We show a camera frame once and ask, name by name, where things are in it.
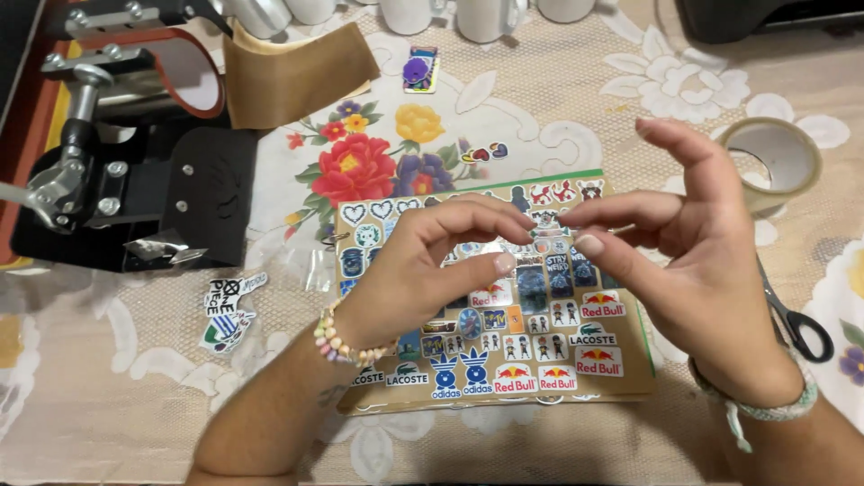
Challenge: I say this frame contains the person's right hand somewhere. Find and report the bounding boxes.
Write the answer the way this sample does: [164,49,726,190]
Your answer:
[558,118,806,410]

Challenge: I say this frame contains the person's left hand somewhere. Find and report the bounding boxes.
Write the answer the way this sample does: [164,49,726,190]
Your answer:
[335,192,538,350]

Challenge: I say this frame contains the clear packing tape roll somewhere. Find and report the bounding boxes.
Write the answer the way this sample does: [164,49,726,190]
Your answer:
[715,117,824,218]

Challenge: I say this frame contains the brown sticker album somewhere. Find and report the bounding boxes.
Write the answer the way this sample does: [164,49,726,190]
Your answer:
[333,169,657,416]

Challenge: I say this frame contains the small hearts sticker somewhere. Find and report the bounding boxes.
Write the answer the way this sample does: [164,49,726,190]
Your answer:
[460,141,509,165]

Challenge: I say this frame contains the black and white sticker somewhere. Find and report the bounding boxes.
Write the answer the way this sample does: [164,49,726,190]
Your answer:
[204,271,270,317]

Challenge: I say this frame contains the blue green striped sticker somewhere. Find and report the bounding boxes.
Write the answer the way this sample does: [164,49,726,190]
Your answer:
[198,310,258,356]

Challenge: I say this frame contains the purple character sticker card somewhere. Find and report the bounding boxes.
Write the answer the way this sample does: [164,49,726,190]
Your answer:
[402,45,441,95]

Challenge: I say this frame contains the black mug heat press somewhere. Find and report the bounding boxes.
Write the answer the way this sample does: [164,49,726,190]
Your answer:
[0,0,259,274]

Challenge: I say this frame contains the brown heat resistant sheet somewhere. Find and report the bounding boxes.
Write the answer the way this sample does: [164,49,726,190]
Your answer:
[223,22,382,131]

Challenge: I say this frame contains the floral lace tablecloth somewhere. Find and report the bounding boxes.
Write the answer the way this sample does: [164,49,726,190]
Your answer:
[0,0,864,486]

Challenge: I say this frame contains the crumpled clear plastic wrapper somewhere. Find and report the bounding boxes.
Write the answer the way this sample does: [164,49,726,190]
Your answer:
[123,228,209,266]

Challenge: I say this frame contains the white mug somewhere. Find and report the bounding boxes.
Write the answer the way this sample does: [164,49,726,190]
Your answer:
[223,0,293,40]
[377,0,434,36]
[536,0,599,25]
[286,0,338,27]
[455,0,525,45]

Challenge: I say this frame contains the black device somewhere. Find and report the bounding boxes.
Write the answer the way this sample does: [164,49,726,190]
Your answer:
[677,0,864,45]

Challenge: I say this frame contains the red and yellow board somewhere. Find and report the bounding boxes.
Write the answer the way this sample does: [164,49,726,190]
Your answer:
[0,39,83,272]

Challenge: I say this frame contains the pastel bead bracelet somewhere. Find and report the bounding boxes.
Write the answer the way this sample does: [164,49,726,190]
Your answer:
[313,297,400,369]

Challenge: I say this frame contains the black handled scissors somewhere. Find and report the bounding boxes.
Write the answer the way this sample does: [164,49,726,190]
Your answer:
[755,255,835,365]

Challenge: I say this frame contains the pale woven bracelet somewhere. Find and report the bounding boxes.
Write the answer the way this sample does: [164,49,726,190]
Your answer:
[688,356,819,455]

